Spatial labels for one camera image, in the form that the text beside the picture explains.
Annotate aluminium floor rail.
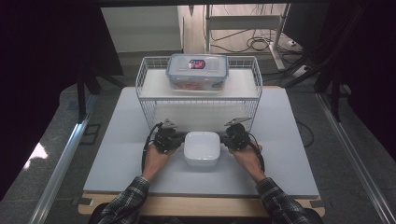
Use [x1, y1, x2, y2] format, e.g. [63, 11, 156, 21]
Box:
[28, 92, 100, 224]
[315, 92, 396, 224]

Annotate black metal stand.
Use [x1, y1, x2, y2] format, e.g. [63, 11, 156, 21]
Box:
[76, 64, 127, 123]
[284, 59, 345, 123]

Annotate black floor frame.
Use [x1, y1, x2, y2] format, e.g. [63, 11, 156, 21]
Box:
[79, 123, 102, 146]

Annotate person's right hand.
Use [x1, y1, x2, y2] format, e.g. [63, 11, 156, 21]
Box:
[228, 142, 266, 185]

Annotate left hand-held gripper black cable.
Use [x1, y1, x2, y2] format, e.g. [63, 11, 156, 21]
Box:
[141, 121, 164, 175]

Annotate white power strip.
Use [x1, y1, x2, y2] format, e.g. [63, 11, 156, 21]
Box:
[292, 64, 310, 78]

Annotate clear plastic food container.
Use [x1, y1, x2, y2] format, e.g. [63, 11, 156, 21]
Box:
[164, 52, 230, 93]

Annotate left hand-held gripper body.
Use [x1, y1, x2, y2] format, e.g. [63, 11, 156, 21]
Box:
[152, 118, 185, 154]

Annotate hand-held gripper black cable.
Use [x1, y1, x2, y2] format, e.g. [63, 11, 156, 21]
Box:
[247, 132, 266, 174]
[141, 121, 164, 175]

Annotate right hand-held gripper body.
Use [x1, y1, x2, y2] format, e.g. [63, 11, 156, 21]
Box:
[221, 116, 252, 151]

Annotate person's left hand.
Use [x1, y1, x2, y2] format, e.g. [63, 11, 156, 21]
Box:
[143, 141, 181, 184]

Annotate tangle of black floor cables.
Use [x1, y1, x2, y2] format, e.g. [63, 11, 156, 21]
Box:
[209, 28, 302, 54]

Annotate black curtain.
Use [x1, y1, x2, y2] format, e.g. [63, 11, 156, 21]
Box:
[281, 0, 396, 153]
[0, 0, 125, 202]

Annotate right hand-held gripper black cable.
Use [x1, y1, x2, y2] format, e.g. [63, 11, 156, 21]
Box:
[247, 132, 266, 174]

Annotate white square bowl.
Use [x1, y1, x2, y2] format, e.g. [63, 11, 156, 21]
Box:
[182, 131, 221, 168]

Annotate white desk frame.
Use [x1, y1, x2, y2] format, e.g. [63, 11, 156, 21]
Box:
[204, 4, 292, 72]

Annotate black floor cable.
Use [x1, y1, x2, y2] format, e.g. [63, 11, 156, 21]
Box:
[295, 119, 316, 148]

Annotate white cabinet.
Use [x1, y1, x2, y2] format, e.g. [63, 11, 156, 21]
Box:
[100, 5, 184, 54]

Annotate white wire two-tier rack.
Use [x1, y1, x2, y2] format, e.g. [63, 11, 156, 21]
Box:
[135, 55, 263, 135]

